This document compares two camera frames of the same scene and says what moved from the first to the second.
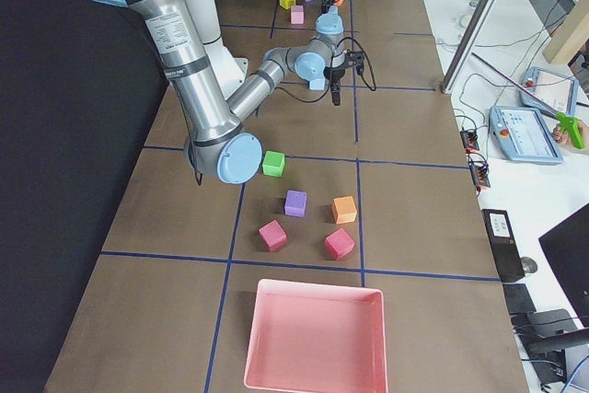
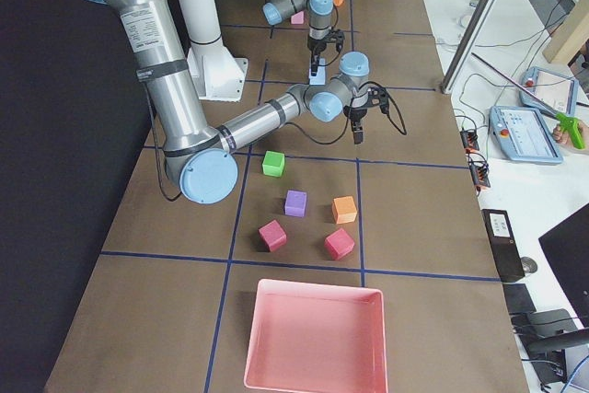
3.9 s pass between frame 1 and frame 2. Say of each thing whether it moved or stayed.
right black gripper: moved
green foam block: stayed
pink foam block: stayed
